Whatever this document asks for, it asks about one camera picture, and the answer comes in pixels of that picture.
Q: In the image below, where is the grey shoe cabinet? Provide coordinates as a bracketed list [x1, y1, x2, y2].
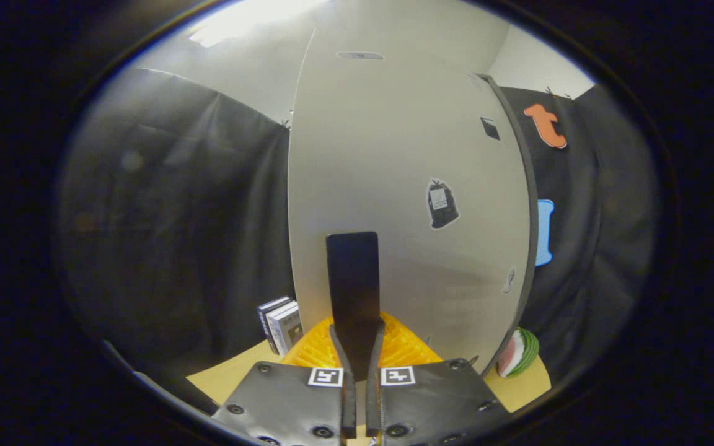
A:
[478, 73, 540, 375]

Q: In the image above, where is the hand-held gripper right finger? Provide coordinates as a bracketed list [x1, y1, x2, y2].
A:
[366, 313, 511, 446]

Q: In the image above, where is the dark blue book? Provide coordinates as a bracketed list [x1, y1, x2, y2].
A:
[257, 296, 293, 354]

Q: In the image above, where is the black backdrop cloth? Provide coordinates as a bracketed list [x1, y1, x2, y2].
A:
[56, 67, 661, 397]

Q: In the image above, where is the black door handle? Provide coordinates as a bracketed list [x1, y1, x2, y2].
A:
[326, 232, 382, 382]

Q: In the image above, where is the watermelon slice toy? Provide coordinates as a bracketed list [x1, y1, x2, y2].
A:
[497, 327, 540, 378]

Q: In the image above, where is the white shoe cabinet door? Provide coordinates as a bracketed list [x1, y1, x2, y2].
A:
[287, 19, 531, 375]

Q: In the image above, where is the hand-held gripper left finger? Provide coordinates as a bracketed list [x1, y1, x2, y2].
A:
[211, 316, 358, 446]

